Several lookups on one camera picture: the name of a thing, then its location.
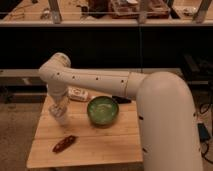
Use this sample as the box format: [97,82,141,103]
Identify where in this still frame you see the black floor cable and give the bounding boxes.
[198,99,213,166]

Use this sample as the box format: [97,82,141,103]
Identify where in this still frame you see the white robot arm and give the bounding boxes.
[38,53,203,171]

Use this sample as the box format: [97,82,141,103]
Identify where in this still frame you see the long background workbench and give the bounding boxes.
[0,0,213,27]

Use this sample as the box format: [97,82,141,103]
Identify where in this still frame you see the wooden folding table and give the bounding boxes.
[27,95,143,169]

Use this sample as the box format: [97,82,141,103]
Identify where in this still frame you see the black rectangular block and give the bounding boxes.
[112,96,131,104]

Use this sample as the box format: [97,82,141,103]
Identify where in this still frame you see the green bowl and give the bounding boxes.
[87,96,119,126]

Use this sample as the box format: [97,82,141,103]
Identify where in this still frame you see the red brown oblong object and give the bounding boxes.
[52,135,77,153]

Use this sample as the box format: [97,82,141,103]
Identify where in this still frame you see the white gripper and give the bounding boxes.
[49,96,69,117]

